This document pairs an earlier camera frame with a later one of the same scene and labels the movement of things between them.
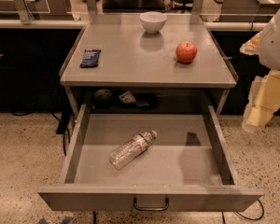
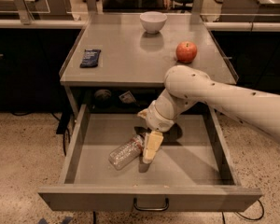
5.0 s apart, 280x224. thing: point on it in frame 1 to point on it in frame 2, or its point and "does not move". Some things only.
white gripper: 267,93 to 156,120
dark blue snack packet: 91,58 does not move
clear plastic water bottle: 125,154 does not move
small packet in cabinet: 127,97 does not move
